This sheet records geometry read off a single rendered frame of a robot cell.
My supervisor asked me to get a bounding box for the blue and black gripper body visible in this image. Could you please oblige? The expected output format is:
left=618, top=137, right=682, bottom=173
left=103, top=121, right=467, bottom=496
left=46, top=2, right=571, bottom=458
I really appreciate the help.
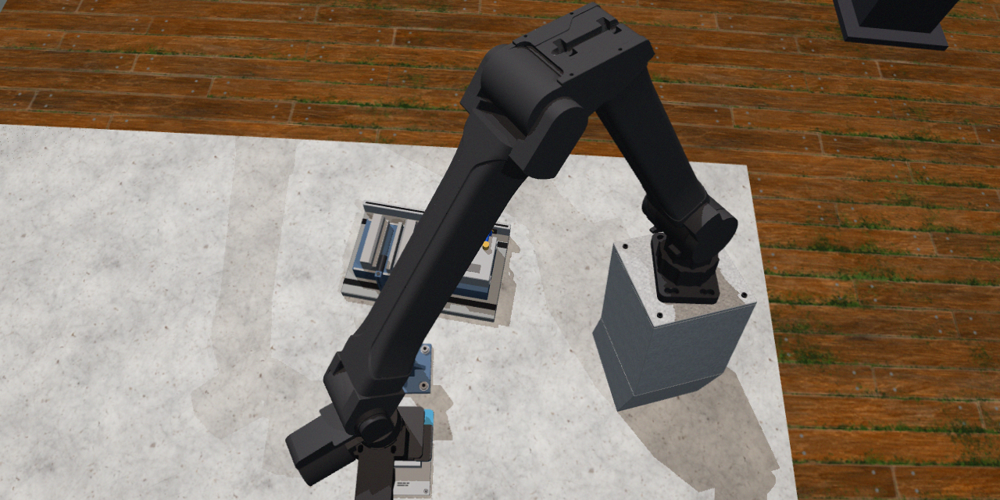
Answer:
left=366, top=406, right=433, bottom=462

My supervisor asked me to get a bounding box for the narrow grey metal bar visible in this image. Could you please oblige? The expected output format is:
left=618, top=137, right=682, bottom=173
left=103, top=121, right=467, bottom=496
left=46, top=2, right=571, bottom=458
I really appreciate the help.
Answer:
left=372, top=220, right=390, bottom=271

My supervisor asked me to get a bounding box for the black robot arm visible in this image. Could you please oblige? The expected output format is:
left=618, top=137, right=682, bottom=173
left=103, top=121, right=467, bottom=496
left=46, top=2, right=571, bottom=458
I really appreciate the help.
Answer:
left=285, top=2, right=738, bottom=500

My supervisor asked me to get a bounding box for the grey flat bar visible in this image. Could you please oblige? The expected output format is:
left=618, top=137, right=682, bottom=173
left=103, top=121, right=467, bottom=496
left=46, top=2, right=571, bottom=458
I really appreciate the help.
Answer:
left=386, top=222, right=403, bottom=273

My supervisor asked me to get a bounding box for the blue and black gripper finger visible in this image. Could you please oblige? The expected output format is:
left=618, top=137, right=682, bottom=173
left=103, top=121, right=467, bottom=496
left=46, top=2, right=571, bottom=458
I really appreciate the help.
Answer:
left=417, top=409, right=434, bottom=462

